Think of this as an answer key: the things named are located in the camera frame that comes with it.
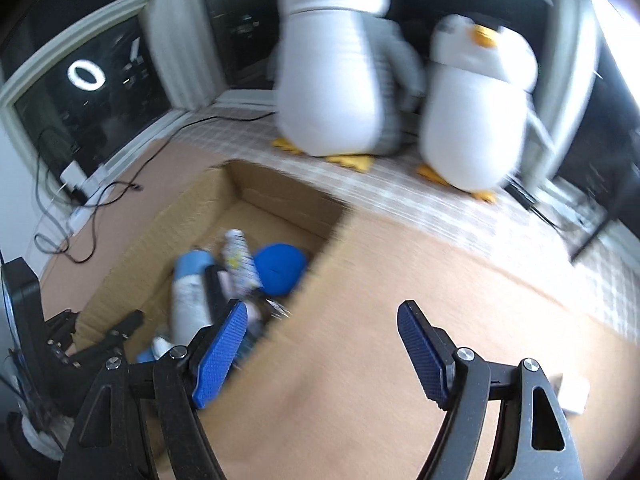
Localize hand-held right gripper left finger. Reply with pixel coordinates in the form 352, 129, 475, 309
57, 299, 249, 480

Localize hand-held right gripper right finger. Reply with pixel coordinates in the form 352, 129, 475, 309
396, 300, 586, 480

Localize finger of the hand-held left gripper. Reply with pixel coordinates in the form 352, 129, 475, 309
0, 256, 51, 376
47, 309, 146, 370

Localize white bottle with blue cap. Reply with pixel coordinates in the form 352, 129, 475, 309
170, 249, 218, 346

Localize blue round tin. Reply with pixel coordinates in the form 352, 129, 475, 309
254, 243, 307, 297

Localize cardboard box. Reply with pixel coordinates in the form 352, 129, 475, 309
75, 159, 353, 466

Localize brown cork mat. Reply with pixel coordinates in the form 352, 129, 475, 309
37, 135, 640, 480

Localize white charger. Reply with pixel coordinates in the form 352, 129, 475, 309
60, 161, 86, 186

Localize small white block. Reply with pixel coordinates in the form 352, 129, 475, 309
552, 374, 591, 416

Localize checked cloth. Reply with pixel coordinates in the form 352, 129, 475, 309
170, 90, 640, 341

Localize black power strip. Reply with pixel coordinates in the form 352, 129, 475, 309
507, 182, 538, 208

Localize small penguin plush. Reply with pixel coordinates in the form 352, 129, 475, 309
416, 14, 556, 205

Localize large penguin plush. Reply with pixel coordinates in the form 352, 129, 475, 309
267, 0, 426, 173

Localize black cable with plug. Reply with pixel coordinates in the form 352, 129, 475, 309
34, 180, 146, 264

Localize long black cable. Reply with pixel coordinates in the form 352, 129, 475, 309
125, 111, 278, 188

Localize white window frame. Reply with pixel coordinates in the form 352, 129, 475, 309
0, 0, 640, 196

